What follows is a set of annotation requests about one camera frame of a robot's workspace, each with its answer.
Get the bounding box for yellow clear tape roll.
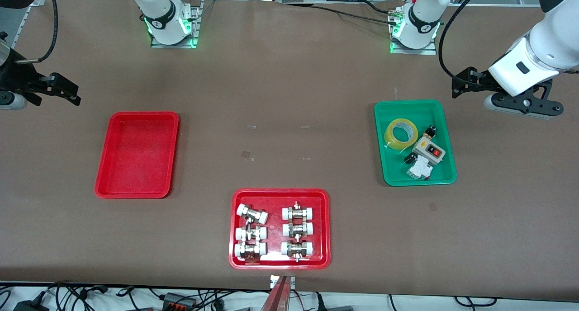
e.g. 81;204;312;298
384;118;419;151

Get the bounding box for empty red plastic tray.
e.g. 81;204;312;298
94;111;180;199

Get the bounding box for green plastic tray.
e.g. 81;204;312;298
374;100;457;187

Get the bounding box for red tray holding fittings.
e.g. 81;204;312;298
228;188;331;270

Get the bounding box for white circuit breaker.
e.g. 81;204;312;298
406;159;432;181

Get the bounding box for metal pipe fitting white caps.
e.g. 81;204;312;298
234;242;268;261
235;226;268;242
282;221;314;238
237;203;269;225
281;202;315;221
280;240;314;262

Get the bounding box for black power adapter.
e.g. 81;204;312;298
14;299;48;311

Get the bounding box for black box orange connectors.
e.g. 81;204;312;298
162;292;198;311

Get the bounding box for red metal bar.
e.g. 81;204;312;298
260;276;291;311

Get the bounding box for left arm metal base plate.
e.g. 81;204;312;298
390;6;437;56

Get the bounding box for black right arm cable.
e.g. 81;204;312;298
16;0;60;64

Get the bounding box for grey switch box red button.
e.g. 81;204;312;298
413;136;446;166

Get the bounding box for thick black table cable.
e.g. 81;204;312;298
360;0;398;15

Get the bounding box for thin black table cable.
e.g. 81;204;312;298
312;5;393;25

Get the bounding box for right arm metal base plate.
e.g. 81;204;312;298
151;0;200;49

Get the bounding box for black looped floor cable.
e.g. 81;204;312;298
454;296;498;308

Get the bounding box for small silver bracket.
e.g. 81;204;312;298
270;275;296;289

